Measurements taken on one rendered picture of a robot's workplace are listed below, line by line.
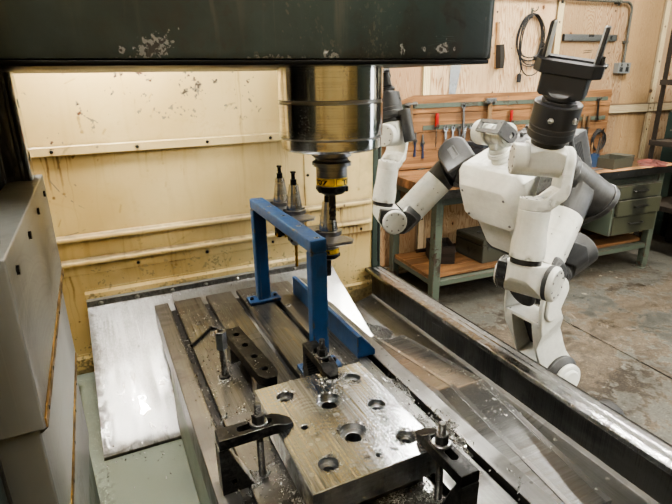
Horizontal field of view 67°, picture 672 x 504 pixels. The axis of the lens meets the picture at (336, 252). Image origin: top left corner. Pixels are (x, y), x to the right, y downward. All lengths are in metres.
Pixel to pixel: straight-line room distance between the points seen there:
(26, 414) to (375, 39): 0.57
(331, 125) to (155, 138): 1.09
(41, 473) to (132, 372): 1.07
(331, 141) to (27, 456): 0.52
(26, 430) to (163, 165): 1.28
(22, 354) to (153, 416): 1.05
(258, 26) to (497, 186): 0.89
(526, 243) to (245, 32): 0.72
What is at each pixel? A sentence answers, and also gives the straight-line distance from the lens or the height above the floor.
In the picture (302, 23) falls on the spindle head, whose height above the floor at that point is 1.62.
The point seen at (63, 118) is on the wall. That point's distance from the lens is 1.74.
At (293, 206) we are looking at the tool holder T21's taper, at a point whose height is 1.24.
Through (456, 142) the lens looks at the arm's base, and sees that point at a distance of 1.61.
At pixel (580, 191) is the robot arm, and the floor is 1.31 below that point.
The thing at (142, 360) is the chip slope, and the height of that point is 0.74.
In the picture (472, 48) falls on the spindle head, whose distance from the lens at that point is 0.79.
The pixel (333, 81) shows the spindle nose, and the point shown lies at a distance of 0.73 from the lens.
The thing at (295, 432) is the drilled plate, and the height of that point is 0.99.
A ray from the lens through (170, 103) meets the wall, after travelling 1.75.
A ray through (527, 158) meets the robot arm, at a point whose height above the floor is 1.40.
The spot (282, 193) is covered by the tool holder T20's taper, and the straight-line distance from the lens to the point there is 1.45.
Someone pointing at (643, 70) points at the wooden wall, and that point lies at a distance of 5.59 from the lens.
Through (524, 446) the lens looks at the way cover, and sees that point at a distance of 1.37.
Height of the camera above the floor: 1.56
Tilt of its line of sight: 19 degrees down
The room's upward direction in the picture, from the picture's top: 1 degrees counter-clockwise
